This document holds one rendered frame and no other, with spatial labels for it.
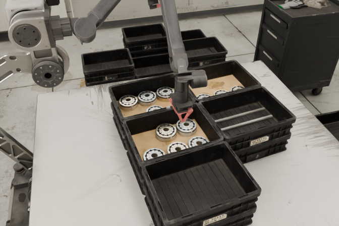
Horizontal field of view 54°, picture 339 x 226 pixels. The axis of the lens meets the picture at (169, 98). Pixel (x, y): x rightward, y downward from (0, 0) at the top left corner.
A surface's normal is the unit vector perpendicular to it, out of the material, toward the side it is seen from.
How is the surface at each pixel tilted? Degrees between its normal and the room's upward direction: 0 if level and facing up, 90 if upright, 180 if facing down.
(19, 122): 0
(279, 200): 0
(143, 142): 0
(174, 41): 46
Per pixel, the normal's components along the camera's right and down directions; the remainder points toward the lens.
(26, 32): 0.26, 0.59
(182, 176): 0.00, -0.79
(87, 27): 0.21, -0.02
